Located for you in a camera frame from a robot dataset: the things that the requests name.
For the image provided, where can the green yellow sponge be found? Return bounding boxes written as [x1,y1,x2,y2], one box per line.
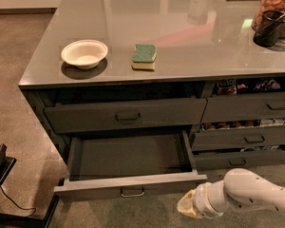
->
[131,44,157,70]

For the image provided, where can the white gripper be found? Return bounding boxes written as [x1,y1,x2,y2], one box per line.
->
[177,180,227,219]

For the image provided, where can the grey kitchen counter cabinet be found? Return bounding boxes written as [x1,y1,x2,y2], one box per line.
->
[19,0,285,185]

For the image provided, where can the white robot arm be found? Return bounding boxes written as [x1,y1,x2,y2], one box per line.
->
[177,168,285,219]

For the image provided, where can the black mesh cup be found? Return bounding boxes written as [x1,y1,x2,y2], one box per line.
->
[253,10,285,48]

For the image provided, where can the snack bags in drawer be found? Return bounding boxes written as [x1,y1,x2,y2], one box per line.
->
[214,77,285,95]

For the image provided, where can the white paper bowl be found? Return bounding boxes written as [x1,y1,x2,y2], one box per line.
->
[61,40,108,69]

